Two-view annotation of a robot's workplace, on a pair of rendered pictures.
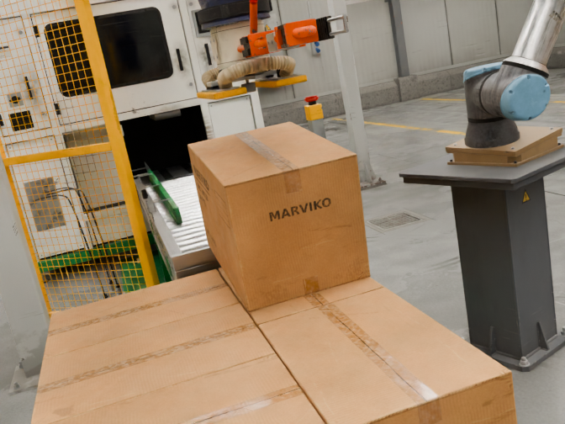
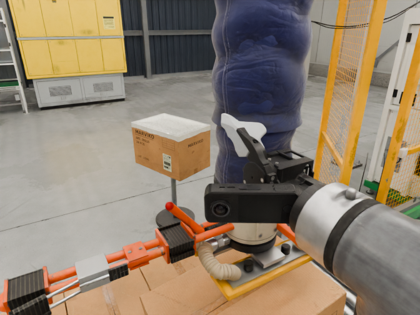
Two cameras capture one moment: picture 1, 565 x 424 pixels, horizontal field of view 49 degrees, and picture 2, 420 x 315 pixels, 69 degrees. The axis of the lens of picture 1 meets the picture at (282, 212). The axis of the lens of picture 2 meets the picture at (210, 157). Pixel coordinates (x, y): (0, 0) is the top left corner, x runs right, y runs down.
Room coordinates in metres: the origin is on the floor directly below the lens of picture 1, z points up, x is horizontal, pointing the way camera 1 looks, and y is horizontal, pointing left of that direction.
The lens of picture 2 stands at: (1.72, -0.69, 1.83)
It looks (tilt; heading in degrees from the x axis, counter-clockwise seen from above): 24 degrees down; 74
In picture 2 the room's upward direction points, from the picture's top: straight up
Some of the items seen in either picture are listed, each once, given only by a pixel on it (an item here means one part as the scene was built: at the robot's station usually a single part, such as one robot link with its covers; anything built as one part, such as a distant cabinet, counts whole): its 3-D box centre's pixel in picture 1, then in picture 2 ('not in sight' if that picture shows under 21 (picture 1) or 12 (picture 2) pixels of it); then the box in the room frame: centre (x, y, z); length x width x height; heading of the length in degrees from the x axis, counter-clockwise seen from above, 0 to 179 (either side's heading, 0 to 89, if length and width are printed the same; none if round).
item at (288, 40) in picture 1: (296, 34); (28, 290); (1.47, -0.11, 1.29); 0.08 x 0.07 x 0.05; 14
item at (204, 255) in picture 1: (261, 240); not in sight; (2.35, 0.10, 0.58); 0.70 x 0.03 x 0.06; 104
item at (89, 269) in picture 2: (282, 40); (93, 272); (1.60, -0.08, 1.28); 0.07 x 0.07 x 0.04; 14
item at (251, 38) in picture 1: (261, 44); (175, 240); (1.81, -0.03, 1.29); 0.10 x 0.08 x 0.06; 104
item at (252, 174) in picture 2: not in sight; (288, 190); (1.92, -0.38, 1.63); 0.12 x 0.09 x 0.08; 104
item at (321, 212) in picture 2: not in sight; (335, 222); (1.93, -0.46, 1.63); 0.09 x 0.05 x 0.10; 14
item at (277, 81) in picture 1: (275, 76); (267, 260); (2.08, -0.06, 1.19); 0.34 x 0.10 x 0.05; 14
